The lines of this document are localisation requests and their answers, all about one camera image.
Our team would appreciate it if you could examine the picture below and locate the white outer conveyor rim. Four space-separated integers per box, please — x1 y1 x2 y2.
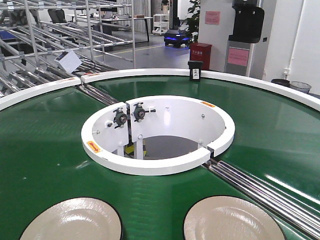
0 68 320 111

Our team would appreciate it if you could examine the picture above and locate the white box on rack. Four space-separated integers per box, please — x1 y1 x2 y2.
54 49 82 73

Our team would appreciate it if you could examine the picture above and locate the dark waste bin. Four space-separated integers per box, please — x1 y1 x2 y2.
271 78 291 88

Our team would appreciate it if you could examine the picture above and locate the red cabinet box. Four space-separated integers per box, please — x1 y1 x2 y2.
189 42 212 70

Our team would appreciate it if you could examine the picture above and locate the white inner conveyor ring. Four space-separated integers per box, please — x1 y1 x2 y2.
80 94 236 176

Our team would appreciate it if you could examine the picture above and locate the metal roller flow rack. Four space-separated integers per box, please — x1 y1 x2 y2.
0 0 136 98

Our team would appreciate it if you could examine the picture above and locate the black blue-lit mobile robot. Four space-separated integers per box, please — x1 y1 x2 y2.
164 29 190 48

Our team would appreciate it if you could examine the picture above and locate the pink wall notice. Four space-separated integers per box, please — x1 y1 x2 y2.
205 11 221 25

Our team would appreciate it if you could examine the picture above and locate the grey waste bin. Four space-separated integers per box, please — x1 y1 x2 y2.
289 81 312 94

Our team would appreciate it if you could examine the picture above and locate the black sensor box on rim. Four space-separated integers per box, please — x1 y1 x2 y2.
187 60 203 82

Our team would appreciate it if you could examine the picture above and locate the metal roller strip left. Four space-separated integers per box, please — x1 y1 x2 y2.
76 84 119 106

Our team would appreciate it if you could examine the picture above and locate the green potted plant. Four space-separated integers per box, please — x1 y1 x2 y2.
183 0 201 43

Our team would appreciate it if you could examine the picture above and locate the metal roller strip right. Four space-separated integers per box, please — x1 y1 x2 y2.
202 158 320 240

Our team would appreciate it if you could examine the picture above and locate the metal roller strip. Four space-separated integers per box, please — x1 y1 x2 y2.
202 158 320 240
76 84 119 106

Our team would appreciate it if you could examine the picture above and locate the white trolley shelf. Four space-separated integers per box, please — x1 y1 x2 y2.
152 13 170 36

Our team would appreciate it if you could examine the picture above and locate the black water dispenser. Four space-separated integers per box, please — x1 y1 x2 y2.
224 0 265 77

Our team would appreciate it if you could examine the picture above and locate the beige plate black rim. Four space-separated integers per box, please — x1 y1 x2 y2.
183 195 286 240
20 197 123 240

